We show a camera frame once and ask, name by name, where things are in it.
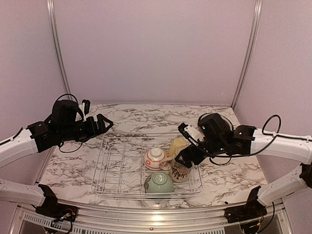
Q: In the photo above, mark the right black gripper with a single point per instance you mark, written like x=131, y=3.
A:
x=185, y=153

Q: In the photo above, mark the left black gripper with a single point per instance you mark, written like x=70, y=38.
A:
x=93, y=131

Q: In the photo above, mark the tall shell patterned mug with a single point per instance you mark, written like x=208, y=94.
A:
x=177, y=171

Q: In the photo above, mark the red floral small plate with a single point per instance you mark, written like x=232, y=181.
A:
x=228, y=123

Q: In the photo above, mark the black rimmed large plate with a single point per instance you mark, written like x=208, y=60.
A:
x=223, y=117

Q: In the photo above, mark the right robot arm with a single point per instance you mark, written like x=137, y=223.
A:
x=215, y=137

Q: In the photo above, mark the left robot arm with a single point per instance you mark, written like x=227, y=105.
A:
x=68, y=121

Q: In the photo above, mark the yellow ceramic cup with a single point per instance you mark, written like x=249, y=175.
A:
x=175, y=144

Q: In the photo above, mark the white ceramic soup spoon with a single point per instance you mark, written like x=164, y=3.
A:
x=165, y=164

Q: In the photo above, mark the white red patterned teacup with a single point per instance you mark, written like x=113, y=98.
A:
x=153, y=157

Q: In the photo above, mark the pale green ceramic bowl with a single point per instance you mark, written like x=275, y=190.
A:
x=158, y=182

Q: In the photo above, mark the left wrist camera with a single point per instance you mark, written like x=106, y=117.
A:
x=85, y=108

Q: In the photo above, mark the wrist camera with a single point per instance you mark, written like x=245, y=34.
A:
x=85, y=108
x=193, y=135

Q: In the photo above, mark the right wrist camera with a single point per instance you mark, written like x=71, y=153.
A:
x=193, y=135

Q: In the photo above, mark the white wire dish rack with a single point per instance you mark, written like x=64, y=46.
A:
x=120, y=171

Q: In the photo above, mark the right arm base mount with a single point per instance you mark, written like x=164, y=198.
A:
x=251, y=209

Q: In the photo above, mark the aluminium front table rail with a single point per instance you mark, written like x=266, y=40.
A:
x=113, y=220

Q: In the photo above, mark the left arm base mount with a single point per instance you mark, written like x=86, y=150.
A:
x=52, y=208

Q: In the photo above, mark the left aluminium frame post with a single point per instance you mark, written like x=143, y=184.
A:
x=57, y=47

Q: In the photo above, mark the aluminium frame post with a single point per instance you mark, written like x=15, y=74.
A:
x=57, y=47
x=249, y=52

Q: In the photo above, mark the right aluminium frame post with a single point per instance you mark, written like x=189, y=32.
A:
x=249, y=52

